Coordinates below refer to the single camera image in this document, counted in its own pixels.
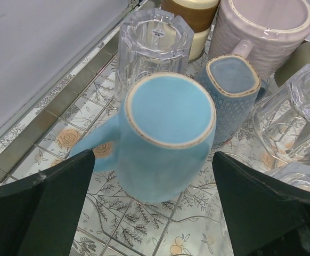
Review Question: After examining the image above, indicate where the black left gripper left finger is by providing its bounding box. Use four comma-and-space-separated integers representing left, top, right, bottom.
0, 150, 95, 255

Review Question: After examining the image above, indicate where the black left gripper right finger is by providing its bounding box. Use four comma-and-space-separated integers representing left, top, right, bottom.
213, 151, 310, 255

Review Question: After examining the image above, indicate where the clear faceted drinking glass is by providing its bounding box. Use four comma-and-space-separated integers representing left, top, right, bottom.
252, 64, 310, 164

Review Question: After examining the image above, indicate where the clear glass near rack front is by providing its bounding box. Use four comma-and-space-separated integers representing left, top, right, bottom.
265, 162, 310, 192

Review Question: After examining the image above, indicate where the steel two-tier dish rack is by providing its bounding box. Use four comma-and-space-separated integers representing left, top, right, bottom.
0, 0, 310, 256

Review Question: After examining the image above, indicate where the floral patterned table mat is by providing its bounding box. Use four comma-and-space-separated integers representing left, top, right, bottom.
0, 53, 278, 256

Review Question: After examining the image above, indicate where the light blue ceramic mug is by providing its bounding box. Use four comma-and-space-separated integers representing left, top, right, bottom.
70, 72, 216, 203

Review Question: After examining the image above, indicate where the blue textured square mug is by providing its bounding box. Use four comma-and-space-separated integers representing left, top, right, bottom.
194, 54, 268, 149

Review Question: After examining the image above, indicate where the olive green ceramic mug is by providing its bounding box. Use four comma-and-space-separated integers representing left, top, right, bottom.
274, 42, 310, 87

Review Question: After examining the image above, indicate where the pink ribbed ceramic mug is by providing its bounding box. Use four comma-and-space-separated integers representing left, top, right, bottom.
208, 0, 310, 79

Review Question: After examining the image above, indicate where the clear glass tumbler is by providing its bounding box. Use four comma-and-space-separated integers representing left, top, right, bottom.
114, 8, 194, 101

